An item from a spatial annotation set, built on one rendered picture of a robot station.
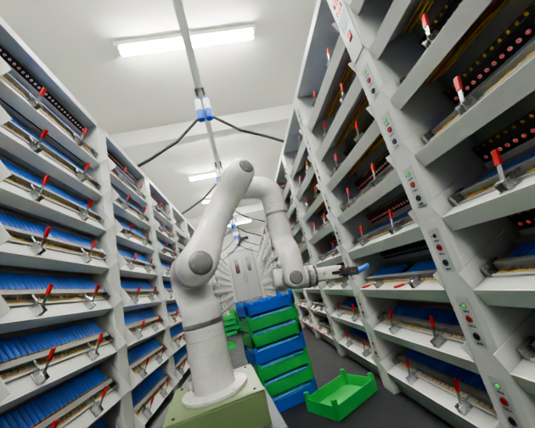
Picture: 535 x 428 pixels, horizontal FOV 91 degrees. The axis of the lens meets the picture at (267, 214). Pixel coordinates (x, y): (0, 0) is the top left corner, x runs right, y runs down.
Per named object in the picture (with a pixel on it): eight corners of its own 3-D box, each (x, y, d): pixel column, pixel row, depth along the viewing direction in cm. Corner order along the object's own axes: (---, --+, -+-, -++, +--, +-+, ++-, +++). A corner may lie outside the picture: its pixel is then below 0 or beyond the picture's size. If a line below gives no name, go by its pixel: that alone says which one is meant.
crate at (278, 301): (246, 317, 140) (243, 301, 142) (237, 316, 158) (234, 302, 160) (295, 302, 152) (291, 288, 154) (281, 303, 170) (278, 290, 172)
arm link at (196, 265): (197, 294, 88) (211, 290, 75) (164, 279, 85) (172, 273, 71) (247, 181, 113) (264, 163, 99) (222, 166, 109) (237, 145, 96)
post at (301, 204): (342, 357, 188) (281, 149, 230) (338, 353, 197) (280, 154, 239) (368, 348, 190) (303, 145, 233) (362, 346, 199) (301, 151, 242)
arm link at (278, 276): (307, 264, 98) (302, 266, 107) (273, 268, 97) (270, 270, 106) (311, 287, 96) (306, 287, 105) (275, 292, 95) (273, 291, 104)
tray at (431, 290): (457, 303, 74) (432, 275, 75) (365, 296, 132) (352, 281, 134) (500, 260, 78) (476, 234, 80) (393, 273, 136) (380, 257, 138)
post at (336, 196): (394, 394, 121) (295, 92, 163) (384, 386, 130) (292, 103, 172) (432, 381, 123) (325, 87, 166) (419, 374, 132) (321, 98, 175)
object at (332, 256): (346, 261, 146) (330, 241, 148) (318, 268, 204) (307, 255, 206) (372, 239, 150) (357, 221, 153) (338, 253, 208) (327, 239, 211)
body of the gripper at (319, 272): (312, 265, 98) (341, 261, 99) (307, 267, 108) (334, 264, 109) (316, 285, 96) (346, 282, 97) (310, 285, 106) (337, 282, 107)
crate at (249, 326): (250, 333, 138) (246, 317, 140) (240, 330, 156) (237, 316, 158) (298, 317, 150) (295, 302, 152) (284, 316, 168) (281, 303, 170)
